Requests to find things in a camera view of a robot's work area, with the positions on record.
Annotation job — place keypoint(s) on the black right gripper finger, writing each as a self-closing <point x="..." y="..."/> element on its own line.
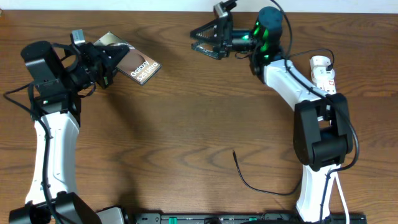
<point x="199" y="47"/>
<point x="209" y="31"/>

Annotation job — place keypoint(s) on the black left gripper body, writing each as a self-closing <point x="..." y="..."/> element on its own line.
<point x="101" y="66"/>

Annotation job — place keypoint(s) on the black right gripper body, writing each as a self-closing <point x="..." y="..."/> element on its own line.
<point x="227" y="38"/>

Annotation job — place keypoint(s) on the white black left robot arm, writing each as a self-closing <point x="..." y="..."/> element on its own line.
<point x="60" y="72"/>

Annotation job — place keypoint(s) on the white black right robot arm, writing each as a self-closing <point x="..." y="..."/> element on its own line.
<point x="323" y="133"/>

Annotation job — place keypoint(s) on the white USB charger adapter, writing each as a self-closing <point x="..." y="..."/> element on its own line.
<point x="321" y="74"/>

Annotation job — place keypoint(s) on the white power strip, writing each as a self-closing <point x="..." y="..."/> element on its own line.
<point x="323" y="61"/>

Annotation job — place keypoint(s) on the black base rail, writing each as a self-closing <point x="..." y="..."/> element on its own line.
<point x="156" y="218"/>

